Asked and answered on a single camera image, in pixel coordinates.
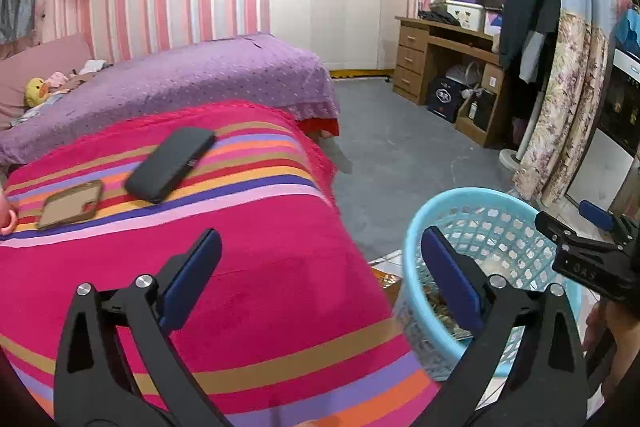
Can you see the white cloth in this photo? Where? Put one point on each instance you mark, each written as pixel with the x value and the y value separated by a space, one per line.
pixel 92 66

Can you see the grey hanging garment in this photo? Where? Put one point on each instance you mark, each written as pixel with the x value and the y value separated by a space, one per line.
pixel 531 57

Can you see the brown phone case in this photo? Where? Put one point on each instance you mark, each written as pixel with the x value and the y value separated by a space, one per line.
pixel 70 205

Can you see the white cabinet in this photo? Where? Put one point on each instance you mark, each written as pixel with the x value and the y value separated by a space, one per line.
pixel 585 177

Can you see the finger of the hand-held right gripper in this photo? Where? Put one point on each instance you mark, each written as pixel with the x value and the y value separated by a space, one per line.
pixel 597 214
pixel 557 232

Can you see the wooden desk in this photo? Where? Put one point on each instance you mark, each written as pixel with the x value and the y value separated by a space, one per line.
pixel 412 39

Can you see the white storage box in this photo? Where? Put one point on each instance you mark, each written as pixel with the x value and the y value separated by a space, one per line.
pixel 467 17

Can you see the yellow duck plush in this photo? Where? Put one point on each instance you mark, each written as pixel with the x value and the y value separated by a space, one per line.
pixel 36 92

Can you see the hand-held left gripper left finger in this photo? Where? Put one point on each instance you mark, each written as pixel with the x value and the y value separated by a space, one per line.
pixel 192 277

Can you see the white floor fan stand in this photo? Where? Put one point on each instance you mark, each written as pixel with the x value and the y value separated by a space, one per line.
pixel 511 161

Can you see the pink mug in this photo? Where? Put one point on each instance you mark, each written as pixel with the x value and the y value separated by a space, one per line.
pixel 6 217

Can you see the black clothing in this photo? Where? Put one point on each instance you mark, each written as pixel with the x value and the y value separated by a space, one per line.
pixel 439 18

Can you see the red striped blanket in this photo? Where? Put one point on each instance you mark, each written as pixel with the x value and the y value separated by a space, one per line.
pixel 275 232

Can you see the beige patterned snack packet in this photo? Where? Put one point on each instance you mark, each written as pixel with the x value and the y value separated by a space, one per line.
pixel 442 307

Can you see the pink plush toy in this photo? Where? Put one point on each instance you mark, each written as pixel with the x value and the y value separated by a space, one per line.
pixel 56 80

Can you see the brown cloth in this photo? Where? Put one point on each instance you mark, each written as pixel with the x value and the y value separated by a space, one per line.
pixel 82 80

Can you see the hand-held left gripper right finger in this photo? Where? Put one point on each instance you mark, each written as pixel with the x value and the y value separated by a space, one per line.
pixel 452 277

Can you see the pink bed headboard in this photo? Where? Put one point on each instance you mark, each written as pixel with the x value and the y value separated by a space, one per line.
pixel 45 62

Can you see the person's right hand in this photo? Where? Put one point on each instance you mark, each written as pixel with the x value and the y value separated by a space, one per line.
pixel 592 332

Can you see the black zip case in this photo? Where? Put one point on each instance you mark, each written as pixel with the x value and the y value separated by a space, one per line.
pixel 170 164

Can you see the blue cloth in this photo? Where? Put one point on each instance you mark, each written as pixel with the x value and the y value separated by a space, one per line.
pixel 629 32

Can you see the small white fan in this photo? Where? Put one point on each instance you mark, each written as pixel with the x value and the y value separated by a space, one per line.
pixel 462 77

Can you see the black gift box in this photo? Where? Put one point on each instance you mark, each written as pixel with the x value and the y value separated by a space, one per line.
pixel 446 99

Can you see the purple dotted bed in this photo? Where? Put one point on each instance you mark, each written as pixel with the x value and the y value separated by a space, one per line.
pixel 200 72

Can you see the light blue plastic basket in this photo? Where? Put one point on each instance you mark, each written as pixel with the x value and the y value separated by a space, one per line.
pixel 475 197

